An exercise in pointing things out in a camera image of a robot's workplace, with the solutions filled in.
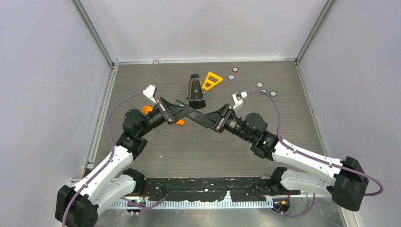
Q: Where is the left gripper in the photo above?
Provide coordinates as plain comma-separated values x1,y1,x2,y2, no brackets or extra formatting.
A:
139,97,193,137

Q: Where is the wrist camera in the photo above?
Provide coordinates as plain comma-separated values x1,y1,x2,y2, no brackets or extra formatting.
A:
231,91,248,111
142,85,157,104

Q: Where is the black metronome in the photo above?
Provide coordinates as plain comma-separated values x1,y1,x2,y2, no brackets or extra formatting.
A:
188,74,206,109

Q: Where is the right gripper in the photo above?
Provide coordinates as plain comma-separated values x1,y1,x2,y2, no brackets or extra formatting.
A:
196,104,253,143

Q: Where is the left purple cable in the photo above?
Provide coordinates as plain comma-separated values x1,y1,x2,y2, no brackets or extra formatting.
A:
61,92,145,227

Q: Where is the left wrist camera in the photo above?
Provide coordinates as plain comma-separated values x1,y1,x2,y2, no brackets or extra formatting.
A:
142,85,157,104

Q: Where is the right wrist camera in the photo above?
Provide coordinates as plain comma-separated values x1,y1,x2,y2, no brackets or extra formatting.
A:
231,91,248,111

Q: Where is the yellow triangular plastic part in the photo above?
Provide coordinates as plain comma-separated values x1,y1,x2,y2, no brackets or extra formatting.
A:
202,71,224,92

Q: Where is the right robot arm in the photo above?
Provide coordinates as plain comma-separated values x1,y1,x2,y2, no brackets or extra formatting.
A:
187,105,369,211

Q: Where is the orange marker pen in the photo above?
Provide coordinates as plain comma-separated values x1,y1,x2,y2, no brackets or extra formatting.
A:
142,105,185,126

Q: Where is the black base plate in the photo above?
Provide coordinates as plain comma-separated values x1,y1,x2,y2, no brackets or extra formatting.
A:
133,177,301,202

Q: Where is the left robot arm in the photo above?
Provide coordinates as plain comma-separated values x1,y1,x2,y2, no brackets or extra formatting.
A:
55,97,194,227

